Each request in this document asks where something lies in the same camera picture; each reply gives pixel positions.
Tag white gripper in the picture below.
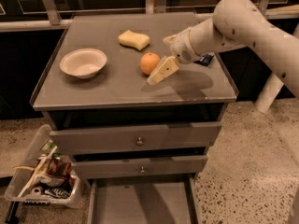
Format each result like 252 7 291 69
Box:
148 27 200 85

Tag orange fruit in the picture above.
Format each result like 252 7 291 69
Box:
140 52 161 76

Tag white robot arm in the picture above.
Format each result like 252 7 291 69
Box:
148 0 299 97

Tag top grey drawer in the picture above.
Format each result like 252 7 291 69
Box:
50 121 221 155

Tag grey drawer cabinet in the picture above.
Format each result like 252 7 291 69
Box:
29 11 240 224

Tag middle grey drawer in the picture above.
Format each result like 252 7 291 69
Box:
73 155 207 179

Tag bottom open grey drawer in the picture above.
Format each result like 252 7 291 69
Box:
87 175 202 224

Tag yellow sponge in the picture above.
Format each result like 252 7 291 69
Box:
119 30 150 51

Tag white paper bowl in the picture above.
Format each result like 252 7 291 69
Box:
60 49 107 79

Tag brown snack bag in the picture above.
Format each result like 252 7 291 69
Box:
42 159 71 187

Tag clear plastic bin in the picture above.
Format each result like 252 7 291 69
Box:
5 125 82 209

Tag metal railing frame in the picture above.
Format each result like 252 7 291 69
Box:
0 0 298 32

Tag white diagonal post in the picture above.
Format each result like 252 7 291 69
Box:
254 23 299 114

